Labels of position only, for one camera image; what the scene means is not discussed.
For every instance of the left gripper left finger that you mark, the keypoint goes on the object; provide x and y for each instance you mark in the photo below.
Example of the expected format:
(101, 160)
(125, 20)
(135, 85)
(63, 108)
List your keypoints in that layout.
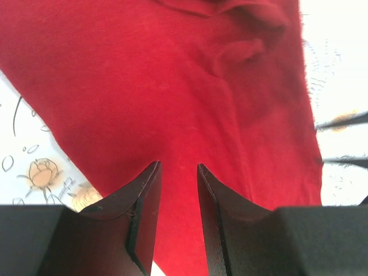
(114, 236)

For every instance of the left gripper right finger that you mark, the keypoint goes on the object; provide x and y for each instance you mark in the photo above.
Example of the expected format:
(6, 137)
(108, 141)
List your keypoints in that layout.
(243, 238)

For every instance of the dark red t-shirt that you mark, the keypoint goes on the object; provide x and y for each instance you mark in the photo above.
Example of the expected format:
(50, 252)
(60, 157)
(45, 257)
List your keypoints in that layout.
(121, 84)

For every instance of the floral patterned table mat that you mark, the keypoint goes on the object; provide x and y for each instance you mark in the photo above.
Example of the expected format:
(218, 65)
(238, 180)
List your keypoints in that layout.
(34, 168)

